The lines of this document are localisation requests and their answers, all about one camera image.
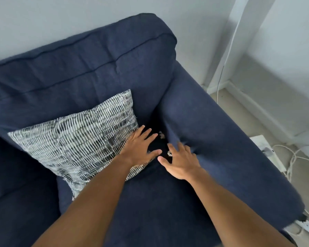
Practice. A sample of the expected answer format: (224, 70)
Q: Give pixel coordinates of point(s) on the person's left hand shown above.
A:
(137, 149)

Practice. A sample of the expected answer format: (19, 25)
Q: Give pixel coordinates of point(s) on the person's right hand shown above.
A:
(184, 164)

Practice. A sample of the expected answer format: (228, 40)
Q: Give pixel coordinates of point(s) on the person's left middle finger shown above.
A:
(146, 134)

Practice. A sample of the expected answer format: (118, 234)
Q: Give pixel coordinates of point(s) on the person's right thumb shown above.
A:
(163, 163)

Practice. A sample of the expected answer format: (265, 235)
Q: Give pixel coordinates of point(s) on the person's left thumb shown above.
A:
(155, 153)

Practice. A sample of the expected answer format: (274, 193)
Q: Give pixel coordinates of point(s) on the person's left forearm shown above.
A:
(92, 203)

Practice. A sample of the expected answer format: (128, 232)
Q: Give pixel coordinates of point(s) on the person's right forearm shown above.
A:
(231, 213)

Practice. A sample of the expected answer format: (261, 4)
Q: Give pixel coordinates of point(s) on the navy blue fabric sofa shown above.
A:
(200, 120)

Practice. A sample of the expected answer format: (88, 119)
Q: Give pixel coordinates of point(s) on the black and white patterned pillow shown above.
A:
(77, 141)

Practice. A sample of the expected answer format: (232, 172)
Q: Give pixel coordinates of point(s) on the white flat box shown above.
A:
(269, 154)

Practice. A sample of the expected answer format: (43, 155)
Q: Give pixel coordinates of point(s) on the black plug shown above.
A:
(303, 217)

